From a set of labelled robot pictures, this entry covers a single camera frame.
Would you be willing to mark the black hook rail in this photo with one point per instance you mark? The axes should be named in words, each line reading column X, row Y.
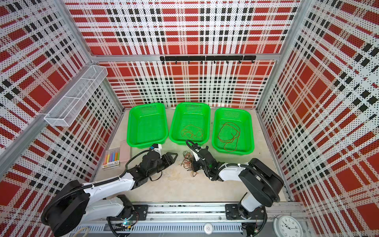
column 208, row 58

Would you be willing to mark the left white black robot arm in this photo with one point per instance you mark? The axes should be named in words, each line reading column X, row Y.
column 77, row 203

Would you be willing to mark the colourful marker box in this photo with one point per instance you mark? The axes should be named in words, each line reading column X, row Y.
column 116, row 157

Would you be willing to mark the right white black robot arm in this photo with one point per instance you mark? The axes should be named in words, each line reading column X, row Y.
column 262, row 183

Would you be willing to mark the white analog clock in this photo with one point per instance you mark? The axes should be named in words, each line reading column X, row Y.
column 287, row 226

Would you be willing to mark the middle green plastic basket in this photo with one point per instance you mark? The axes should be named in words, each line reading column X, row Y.
column 191, row 121

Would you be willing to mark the green plastic basket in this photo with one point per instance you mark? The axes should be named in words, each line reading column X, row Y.
column 233, row 132
column 191, row 121
column 147, row 125

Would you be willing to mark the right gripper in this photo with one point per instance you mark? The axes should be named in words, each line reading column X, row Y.
column 194, row 164

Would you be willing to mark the left green plastic basket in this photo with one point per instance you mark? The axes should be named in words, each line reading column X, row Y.
column 147, row 125

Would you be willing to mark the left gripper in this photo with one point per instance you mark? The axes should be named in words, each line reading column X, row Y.
column 170, row 161

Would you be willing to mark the right green plastic basket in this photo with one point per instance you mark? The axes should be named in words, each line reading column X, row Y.
column 233, row 132

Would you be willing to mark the white wire mesh shelf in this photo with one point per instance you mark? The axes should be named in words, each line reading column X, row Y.
column 67, row 109

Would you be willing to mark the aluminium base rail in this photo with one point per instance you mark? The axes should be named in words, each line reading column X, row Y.
column 162, row 218

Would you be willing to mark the white round knob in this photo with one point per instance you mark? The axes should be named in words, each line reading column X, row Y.
column 208, row 228

